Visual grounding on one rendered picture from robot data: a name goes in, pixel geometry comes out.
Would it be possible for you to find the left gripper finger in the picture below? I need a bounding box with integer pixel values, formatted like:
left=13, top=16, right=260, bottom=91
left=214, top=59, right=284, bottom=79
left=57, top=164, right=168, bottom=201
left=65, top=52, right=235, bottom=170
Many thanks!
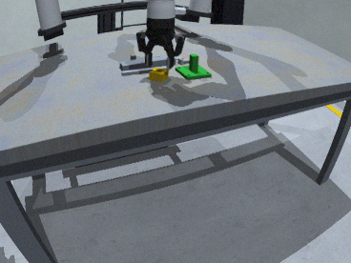
left=159, top=34, right=186, bottom=70
left=136, top=30, right=155, bottom=67

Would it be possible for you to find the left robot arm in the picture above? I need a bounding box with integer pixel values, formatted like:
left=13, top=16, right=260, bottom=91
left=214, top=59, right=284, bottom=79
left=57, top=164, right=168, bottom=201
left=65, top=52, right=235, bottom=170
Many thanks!
left=147, top=0, right=212, bottom=19

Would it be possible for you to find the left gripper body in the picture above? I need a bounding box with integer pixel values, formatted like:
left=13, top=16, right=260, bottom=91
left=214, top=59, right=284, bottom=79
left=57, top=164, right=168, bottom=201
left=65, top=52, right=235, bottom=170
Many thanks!
left=145, top=17, right=176, bottom=47

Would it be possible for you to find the yellow square nut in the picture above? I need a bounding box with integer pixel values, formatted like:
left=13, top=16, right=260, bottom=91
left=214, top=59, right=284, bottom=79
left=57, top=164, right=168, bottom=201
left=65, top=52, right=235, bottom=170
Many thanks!
left=149, top=68, right=169, bottom=82

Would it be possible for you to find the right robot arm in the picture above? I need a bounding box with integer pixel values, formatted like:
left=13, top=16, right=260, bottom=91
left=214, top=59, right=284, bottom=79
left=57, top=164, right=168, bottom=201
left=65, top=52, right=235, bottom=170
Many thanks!
left=35, top=0, right=62, bottom=30

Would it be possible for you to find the green square plate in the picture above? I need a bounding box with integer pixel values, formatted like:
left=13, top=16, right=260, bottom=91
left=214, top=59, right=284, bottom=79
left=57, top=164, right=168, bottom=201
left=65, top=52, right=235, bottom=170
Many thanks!
left=175, top=54, right=212, bottom=80

